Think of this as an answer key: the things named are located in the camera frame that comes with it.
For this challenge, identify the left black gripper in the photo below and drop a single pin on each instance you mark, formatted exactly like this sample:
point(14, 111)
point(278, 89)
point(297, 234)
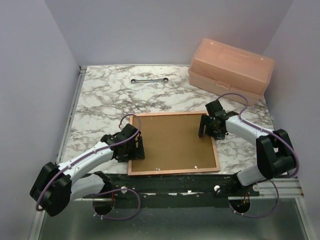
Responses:
point(125, 158)

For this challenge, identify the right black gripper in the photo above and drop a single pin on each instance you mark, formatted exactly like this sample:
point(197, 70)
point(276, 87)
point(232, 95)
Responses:
point(205, 120)

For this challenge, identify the brown cardboard backing board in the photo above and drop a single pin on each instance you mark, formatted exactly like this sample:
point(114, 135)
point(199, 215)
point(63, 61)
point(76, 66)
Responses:
point(175, 145)

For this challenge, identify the red wooden picture frame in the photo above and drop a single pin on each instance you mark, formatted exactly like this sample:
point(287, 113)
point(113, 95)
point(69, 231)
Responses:
point(217, 155)

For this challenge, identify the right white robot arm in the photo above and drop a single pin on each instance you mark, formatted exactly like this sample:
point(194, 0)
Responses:
point(274, 151)

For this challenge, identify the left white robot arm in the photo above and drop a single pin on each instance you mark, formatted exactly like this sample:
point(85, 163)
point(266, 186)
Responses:
point(57, 184)

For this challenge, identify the pink plastic storage box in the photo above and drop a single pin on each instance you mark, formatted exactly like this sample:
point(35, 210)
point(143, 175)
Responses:
point(220, 68)

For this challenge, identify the silver ratchet wrench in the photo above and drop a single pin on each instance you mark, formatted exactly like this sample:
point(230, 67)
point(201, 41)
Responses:
point(158, 80)

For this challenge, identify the aluminium frame rail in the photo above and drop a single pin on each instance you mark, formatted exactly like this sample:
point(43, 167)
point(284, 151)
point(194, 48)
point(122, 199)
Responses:
point(61, 145)

